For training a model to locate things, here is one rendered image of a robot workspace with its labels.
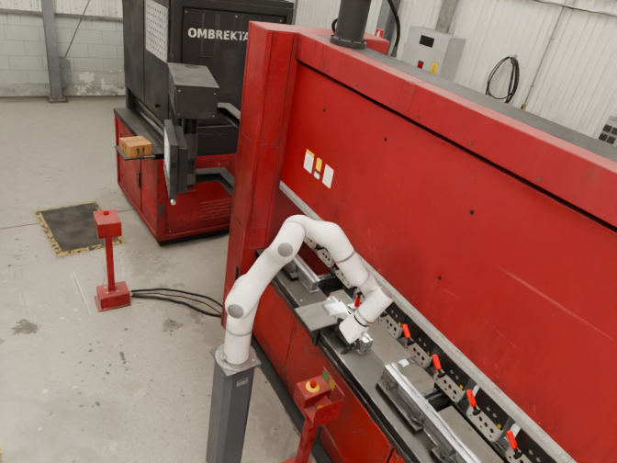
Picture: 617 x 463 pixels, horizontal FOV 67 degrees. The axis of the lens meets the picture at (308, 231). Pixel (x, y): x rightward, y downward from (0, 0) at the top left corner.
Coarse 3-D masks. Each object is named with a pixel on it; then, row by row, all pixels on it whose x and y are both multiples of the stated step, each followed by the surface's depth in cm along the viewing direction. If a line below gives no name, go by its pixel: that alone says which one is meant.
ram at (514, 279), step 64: (320, 128) 256; (384, 128) 212; (320, 192) 265; (384, 192) 218; (448, 192) 185; (512, 192) 161; (384, 256) 224; (448, 256) 189; (512, 256) 164; (576, 256) 145; (448, 320) 194; (512, 320) 167; (576, 320) 147; (512, 384) 171; (576, 384) 150; (576, 448) 153
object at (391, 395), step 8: (376, 384) 236; (384, 384) 235; (384, 392) 231; (392, 392) 231; (392, 400) 227; (400, 400) 228; (400, 408) 224; (408, 408) 225; (400, 416) 223; (408, 416) 220; (408, 424) 219; (416, 424) 217; (416, 432) 215
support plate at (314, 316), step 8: (312, 304) 265; (320, 304) 266; (304, 312) 257; (312, 312) 258; (320, 312) 260; (344, 312) 263; (304, 320) 252; (312, 320) 253; (320, 320) 254; (328, 320) 255; (336, 320) 256; (312, 328) 248
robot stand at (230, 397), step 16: (224, 384) 219; (240, 384) 221; (224, 400) 224; (240, 400) 228; (224, 416) 230; (240, 416) 235; (208, 432) 249; (224, 432) 235; (240, 432) 242; (208, 448) 254; (224, 448) 242; (240, 448) 251
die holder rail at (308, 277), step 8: (296, 256) 309; (288, 264) 313; (296, 264) 303; (304, 264) 303; (296, 272) 308; (304, 272) 295; (312, 272) 297; (304, 280) 298; (312, 280) 289; (312, 288) 294
